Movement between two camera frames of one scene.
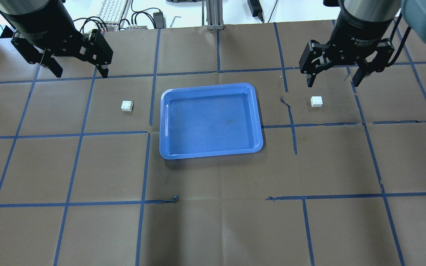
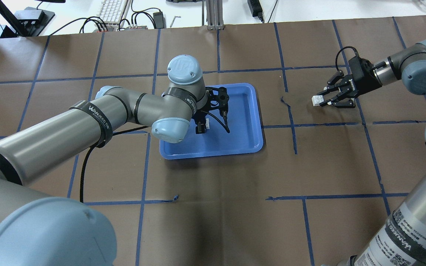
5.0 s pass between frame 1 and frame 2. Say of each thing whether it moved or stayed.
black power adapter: stayed
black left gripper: moved
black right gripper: moved
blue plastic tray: stayed
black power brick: stayed
